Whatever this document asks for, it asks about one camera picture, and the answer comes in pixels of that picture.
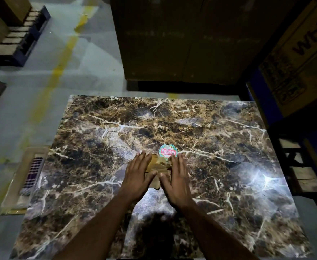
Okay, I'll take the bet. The person's left hand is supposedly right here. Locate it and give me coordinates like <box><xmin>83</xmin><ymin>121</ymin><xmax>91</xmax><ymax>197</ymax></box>
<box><xmin>119</xmin><ymin>151</ymin><xmax>158</xmax><ymax>203</ymax></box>

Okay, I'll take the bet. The person's right hand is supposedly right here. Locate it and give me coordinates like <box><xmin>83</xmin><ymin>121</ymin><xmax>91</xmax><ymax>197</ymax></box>
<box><xmin>158</xmin><ymin>153</ymin><xmax>196</xmax><ymax>210</ymax></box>

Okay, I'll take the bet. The pile of cardboard and paper scraps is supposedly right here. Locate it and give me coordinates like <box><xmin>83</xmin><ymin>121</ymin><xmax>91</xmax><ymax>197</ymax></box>
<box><xmin>145</xmin><ymin>154</ymin><xmax>173</xmax><ymax>190</ymax></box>

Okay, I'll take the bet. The checked cloth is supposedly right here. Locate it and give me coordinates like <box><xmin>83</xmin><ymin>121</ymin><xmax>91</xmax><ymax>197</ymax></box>
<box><xmin>22</xmin><ymin>157</ymin><xmax>45</xmax><ymax>189</ymax></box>

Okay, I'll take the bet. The person's right forearm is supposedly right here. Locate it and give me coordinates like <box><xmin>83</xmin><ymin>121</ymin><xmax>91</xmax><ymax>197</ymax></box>
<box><xmin>179</xmin><ymin>203</ymin><xmax>259</xmax><ymax>260</ymax></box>

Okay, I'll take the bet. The person's left forearm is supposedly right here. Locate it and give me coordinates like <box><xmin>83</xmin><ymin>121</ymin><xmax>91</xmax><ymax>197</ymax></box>
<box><xmin>53</xmin><ymin>195</ymin><xmax>137</xmax><ymax>260</ymax></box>

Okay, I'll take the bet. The marble pattern table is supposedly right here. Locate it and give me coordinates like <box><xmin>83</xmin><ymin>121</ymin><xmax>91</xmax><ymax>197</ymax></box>
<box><xmin>9</xmin><ymin>95</ymin><xmax>312</xmax><ymax>260</ymax></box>

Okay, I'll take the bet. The round green red sticker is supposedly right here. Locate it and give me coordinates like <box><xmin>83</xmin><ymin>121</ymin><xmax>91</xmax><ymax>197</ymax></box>
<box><xmin>159</xmin><ymin>144</ymin><xmax>178</xmax><ymax>158</ymax></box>

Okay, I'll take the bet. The clear plastic film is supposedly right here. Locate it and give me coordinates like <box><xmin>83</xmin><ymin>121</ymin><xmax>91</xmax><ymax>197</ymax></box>
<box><xmin>25</xmin><ymin>175</ymin><xmax>52</xmax><ymax>214</ymax></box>

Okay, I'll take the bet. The clear plastic tray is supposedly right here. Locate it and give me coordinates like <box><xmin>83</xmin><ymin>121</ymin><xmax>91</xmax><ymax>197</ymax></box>
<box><xmin>4</xmin><ymin>153</ymin><xmax>47</xmax><ymax>208</ymax></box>

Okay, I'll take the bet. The wooden pallet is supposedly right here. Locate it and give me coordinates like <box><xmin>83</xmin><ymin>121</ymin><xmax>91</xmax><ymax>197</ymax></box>
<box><xmin>279</xmin><ymin>138</ymin><xmax>317</xmax><ymax>192</ymax></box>

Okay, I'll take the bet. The large dark cardboard box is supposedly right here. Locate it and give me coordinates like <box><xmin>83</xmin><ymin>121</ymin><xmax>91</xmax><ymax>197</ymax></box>
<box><xmin>110</xmin><ymin>0</ymin><xmax>297</xmax><ymax>86</ymax></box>

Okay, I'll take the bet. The blue pallet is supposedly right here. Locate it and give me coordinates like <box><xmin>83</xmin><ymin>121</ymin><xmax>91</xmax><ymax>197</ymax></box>
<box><xmin>0</xmin><ymin>5</ymin><xmax>51</xmax><ymax>68</ymax></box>

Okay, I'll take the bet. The brown cardboard box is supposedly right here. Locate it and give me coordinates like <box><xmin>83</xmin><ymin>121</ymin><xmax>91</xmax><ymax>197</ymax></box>
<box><xmin>0</xmin><ymin>0</ymin><xmax>32</xmax><ymax>25</ymax></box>

